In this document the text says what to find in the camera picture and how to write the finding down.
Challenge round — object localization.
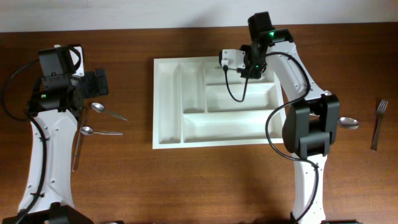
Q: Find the small steel teaspoon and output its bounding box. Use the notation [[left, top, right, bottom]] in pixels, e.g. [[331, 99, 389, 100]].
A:
[[91, 103, 128, 121], [80, 126, 124, 136]]

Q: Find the steel tablespoon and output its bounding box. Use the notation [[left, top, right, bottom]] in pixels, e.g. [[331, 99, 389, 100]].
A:
[[338, 116, 359, 129]]

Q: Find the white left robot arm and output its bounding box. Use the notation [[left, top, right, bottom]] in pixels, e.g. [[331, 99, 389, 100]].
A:
[[3, 44, 109, 223]]

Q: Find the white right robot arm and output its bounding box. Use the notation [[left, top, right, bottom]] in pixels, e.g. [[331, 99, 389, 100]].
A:
[[241, 12, 340, 223]]

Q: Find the white cutlery tray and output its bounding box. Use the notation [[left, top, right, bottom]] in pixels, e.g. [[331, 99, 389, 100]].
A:
[[152, 56, 286, 149]]

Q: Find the steel fork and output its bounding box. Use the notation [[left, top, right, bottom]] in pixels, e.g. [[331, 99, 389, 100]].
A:
[[371, 100, 388, 151]]

